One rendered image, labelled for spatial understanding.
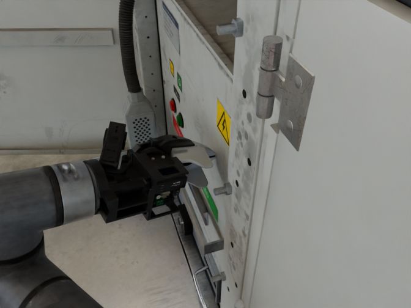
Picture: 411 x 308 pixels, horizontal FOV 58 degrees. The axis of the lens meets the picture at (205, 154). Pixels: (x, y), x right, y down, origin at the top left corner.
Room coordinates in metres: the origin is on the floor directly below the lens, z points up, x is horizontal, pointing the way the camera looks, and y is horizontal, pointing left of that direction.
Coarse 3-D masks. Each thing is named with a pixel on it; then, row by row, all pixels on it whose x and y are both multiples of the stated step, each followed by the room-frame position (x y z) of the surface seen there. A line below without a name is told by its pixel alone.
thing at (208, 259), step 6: (186, 192) 0.64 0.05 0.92; (180, 198) 0.66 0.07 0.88; (198, 222) 0.54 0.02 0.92; (198, 240) 0.51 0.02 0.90; (198, 246) 0.51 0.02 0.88; (204, 258) 0.47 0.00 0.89; (210, 258) 0.45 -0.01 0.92; (204, 264) 0.47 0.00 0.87; (210, 264) 0.43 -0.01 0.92; (210, 270) 0.43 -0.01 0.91; (216, 270) 0.42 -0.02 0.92; (210, 276) 0.43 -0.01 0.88
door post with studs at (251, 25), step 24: (240, 0) 0.30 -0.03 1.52; (264, 0) 0.25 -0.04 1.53; (240, 24) 0.29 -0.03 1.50; (264, 24) 0.25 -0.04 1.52; (240, 48) 0.29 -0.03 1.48; (240, 72) 0.28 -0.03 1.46; (240, 96) 0.28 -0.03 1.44; (240, 120) 0.27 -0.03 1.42; (240, 144) 0.27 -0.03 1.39; (240, 168) 0.27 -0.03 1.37; (216, 192) 0.29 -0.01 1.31; (240, 192) 0.26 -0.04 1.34; (240, 216) 0.26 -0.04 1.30; (240, 240) 0.25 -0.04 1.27; (240, 264) 0.24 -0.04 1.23
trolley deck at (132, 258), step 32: (96, 224) 0.60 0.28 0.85; (128, 224) 0.60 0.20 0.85; (160, 224) 0.60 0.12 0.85; (64, 256) 0.50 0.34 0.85; (96, 256) 0.50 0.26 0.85; (128, 256) 0.50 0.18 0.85; (160, 256) 0.50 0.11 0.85; (96, 288) 0.42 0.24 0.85; (128, 288) 0.42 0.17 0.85; (160, 288) 0.42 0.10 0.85; (192, 288) 0.42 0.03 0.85
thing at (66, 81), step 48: (0, 0) 0.90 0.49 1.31; (48, 0) 0.91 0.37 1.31; (96, 0) 0.91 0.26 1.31; (0, 48) 0.90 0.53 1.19; (48, 48) 0.91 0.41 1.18; (96, 48) 0.91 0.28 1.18; (0, 96) 0.90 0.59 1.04; (48, 96) 0.91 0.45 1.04; (96, 96) 0.91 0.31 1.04; (0, 144) 0.90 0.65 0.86; (48, 144) 0.90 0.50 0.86; (96, 144) 0.91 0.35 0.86
